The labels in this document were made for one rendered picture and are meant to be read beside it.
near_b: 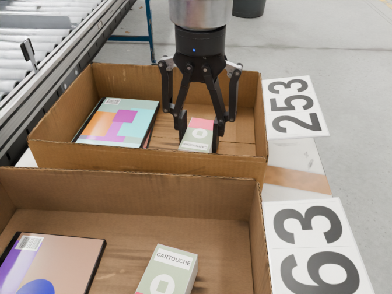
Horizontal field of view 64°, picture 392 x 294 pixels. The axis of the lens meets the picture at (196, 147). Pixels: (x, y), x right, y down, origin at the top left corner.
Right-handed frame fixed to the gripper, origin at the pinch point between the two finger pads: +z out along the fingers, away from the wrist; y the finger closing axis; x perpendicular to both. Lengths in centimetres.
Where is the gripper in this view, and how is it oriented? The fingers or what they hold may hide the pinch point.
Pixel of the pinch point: (199, 133)
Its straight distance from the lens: 58.3
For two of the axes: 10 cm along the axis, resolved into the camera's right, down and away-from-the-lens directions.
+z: 0.0, 7.6, 6.4
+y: -9.7, -1.5, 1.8
